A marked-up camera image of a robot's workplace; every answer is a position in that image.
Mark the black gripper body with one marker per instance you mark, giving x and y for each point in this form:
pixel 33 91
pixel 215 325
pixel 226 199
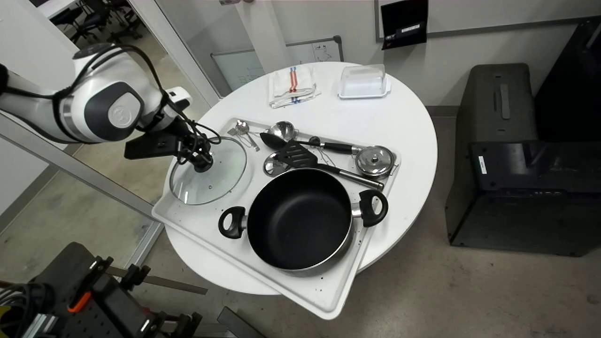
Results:
pixel 185 136

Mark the tall black cabinet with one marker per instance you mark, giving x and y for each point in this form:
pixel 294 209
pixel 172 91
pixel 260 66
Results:
pixel 527 207

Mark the white plastic tray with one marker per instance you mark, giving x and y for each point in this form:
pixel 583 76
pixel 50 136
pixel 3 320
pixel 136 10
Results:
pixel 312 295

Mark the black plastic spoon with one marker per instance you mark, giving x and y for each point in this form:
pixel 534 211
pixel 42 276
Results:
pixel 271 139

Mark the black equipment cart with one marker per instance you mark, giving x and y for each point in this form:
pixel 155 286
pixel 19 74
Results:
pixel 68 293

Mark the glass lid with black knob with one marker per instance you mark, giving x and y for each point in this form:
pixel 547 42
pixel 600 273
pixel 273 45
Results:
pixel 222 181

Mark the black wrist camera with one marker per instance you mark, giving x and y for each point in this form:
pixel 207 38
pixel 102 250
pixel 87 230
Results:
pixel 149 145

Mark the large wall whiteboard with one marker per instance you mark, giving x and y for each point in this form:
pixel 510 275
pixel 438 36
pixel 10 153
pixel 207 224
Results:
pixel 500 12

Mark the grey metal frame bar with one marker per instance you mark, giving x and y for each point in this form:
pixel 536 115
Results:
pixel 76 166

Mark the black equipment case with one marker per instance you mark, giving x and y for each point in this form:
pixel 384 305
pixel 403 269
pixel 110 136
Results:
pixel 574 81

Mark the clear plastic container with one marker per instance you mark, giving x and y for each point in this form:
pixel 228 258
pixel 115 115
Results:
pixel 363 83

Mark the black marker holder box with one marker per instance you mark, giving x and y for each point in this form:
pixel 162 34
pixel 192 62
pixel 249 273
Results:
pixel 404 23

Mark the small steel ladle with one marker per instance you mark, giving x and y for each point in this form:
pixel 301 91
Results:
pixel 273 166

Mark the low black case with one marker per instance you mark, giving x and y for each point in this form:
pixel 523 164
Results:
pixel 498 104

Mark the black slotted spatula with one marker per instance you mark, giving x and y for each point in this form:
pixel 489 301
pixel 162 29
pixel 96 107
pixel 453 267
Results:
pixel 296 154

